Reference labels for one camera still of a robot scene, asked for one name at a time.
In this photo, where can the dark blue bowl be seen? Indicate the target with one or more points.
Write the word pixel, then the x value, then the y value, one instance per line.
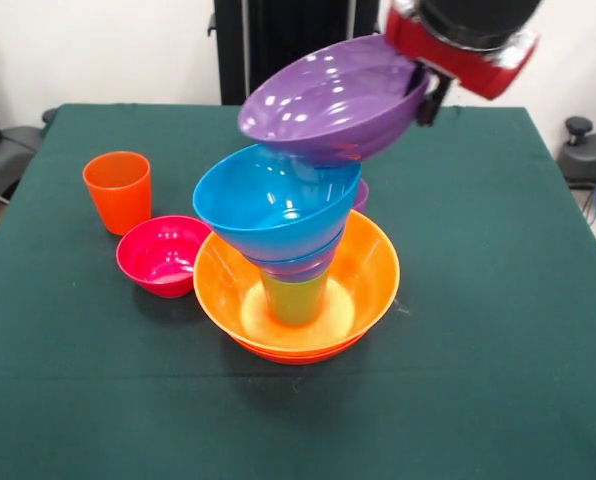
pixel 298 270

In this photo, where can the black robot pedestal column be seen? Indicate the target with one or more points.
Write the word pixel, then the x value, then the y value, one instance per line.
pixel 278 40

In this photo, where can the yellow bowl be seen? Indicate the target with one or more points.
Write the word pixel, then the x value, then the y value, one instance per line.
pixel 368 280

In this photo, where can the orange cup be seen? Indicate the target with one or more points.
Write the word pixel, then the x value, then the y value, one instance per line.
pixel 120 200

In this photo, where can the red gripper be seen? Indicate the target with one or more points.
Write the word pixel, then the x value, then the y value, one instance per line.
pixel 468 65

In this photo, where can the orange bowl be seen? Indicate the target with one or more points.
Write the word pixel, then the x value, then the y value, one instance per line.
pixel 288 357

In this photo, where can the purple bowl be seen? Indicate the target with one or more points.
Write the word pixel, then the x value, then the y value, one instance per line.
pixel 328 100

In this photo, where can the purple cup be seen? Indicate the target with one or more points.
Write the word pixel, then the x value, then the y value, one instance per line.
pixel 362 195

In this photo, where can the large sky blue bowl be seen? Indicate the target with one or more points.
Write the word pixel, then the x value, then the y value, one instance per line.
pixel 278 200

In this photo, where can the green cup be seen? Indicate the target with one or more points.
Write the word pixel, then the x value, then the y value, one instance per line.
pixel 295 305

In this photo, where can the dark green table cloth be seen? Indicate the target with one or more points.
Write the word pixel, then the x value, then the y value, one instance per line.
pixel 478 300

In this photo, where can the pink bowl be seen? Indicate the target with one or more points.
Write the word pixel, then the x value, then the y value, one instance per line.
pixel 163 255

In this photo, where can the black pedestal leg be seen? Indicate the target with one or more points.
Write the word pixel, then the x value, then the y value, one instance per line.
pixel 13 145
pixel 590 155

